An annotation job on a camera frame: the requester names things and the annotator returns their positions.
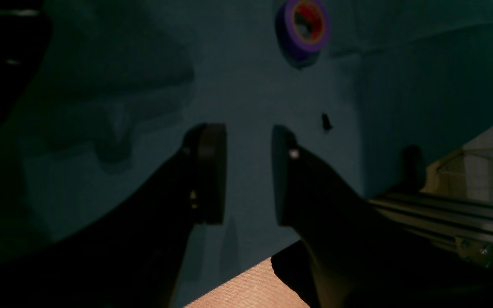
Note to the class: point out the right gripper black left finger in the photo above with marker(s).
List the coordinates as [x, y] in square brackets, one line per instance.
[131, 257]

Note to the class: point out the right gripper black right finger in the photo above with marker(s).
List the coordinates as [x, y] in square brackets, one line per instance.
[358, 258]

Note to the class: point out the small black screw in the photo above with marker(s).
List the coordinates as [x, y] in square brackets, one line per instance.
[325, 123]

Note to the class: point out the purple tape roll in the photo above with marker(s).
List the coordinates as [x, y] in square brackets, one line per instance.
[302, 30]

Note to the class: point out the white aluminium frame rail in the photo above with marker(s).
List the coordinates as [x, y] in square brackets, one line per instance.
[458, 225]

